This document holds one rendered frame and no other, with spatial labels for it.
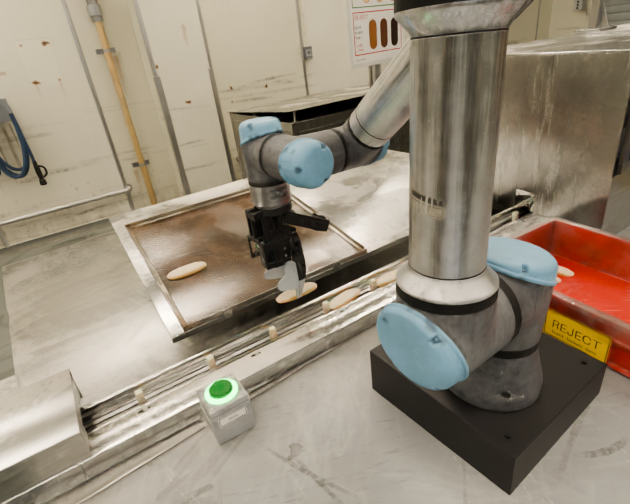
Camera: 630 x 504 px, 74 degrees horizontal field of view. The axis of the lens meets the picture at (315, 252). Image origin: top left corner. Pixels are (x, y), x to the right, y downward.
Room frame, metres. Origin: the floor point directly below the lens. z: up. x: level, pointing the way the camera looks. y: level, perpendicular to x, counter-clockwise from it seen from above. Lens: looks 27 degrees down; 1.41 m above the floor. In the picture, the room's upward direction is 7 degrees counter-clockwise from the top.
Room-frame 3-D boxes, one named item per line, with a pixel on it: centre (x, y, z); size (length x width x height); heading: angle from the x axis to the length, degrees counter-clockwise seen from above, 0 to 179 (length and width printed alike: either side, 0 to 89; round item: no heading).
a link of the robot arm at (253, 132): (0.75, 0.07, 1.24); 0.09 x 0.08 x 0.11; 34
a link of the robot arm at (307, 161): (0.68, 0.00, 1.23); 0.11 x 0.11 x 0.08; 34
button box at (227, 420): (0.53, 0.19, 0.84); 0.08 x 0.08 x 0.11; 30
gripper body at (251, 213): (0.75, 0.07, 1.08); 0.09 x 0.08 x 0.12; 121
